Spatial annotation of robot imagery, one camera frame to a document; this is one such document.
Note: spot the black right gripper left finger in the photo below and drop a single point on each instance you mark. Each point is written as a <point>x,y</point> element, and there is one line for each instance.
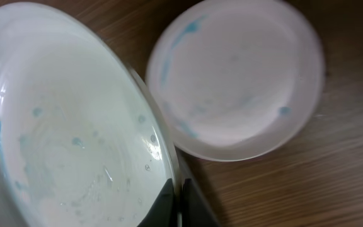
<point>163,212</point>

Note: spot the white plate with blue stain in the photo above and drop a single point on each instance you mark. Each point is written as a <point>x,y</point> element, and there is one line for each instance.
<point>82,142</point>

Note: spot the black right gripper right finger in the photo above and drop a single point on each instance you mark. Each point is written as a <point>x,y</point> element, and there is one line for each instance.
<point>195,210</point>

